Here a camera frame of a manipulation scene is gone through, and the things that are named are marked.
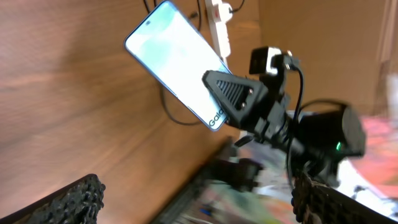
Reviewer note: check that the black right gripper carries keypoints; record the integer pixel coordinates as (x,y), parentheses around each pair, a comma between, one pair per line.
(239,98)

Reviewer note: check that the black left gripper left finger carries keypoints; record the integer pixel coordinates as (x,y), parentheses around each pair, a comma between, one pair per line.
(79,202)

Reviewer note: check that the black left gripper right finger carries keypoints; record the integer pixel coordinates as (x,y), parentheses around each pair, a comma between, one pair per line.
(314,202)

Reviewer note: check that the blue Galaxy smartphone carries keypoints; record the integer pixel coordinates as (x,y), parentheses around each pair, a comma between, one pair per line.
(167,45)

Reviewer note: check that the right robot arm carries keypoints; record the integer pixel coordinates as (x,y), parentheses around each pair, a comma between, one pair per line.
(315,136)

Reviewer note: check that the white charger plug adapter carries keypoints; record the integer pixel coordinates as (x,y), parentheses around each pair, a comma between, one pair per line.
(225,8)

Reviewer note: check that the white power strip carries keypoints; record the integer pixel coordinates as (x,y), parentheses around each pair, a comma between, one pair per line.
(218,28)

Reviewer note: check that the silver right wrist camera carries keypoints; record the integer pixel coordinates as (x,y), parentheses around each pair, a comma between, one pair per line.
(261,61)

